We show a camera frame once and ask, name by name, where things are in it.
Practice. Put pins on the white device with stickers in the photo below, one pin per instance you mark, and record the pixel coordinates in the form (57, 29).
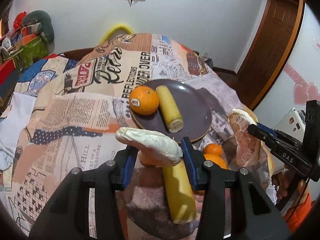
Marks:
(290, 122)

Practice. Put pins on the large orange with sticker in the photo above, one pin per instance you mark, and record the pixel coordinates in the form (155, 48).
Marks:
(144, 100)

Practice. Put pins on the purple plate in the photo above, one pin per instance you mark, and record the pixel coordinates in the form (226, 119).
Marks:
(192, 107)

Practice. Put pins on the newspaper print tablecloth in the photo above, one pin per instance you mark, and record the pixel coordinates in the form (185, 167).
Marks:
(75, 120)

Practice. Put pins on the green gift box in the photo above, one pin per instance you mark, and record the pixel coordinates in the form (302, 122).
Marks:
(32, 51)

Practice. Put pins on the red box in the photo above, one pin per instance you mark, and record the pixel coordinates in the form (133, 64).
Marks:
(7, 70)

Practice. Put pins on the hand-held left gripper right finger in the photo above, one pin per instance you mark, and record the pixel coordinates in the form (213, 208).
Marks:
(189, 158)

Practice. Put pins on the person's right forearm orange sleeve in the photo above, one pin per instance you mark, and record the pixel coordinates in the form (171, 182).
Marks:
(298, 211)

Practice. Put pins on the blue patchwork quilt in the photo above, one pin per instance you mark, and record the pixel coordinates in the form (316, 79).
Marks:
(37, 77)

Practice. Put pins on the person's right hand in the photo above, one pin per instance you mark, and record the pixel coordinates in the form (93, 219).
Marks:
(281, 183)

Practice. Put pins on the pink heart wall sticker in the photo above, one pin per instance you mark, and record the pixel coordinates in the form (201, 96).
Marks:
(303, 90)

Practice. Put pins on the yellow curved cushion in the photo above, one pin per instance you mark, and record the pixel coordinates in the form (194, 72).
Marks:
(118, 27)

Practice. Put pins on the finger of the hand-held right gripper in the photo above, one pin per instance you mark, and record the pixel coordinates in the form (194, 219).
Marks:
(262, 132)

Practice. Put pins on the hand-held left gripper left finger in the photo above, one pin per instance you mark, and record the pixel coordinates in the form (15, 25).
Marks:
(129, 166)

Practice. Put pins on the pink peeled pomelo segment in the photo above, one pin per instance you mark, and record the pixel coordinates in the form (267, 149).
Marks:
(243, 140)

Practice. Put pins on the brown wooden door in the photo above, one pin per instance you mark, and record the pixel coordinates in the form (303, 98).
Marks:
(270, 50)

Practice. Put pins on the white pith pomelo segment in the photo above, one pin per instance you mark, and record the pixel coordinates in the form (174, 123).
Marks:
(150, 142)

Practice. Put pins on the grey plush toy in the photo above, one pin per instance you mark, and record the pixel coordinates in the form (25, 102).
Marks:
(41, 22)

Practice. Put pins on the pomelo peel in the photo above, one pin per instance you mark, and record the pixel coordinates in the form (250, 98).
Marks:
(268, 160)

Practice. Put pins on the white wall outlet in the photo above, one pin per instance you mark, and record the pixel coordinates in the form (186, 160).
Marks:
(205, 54)

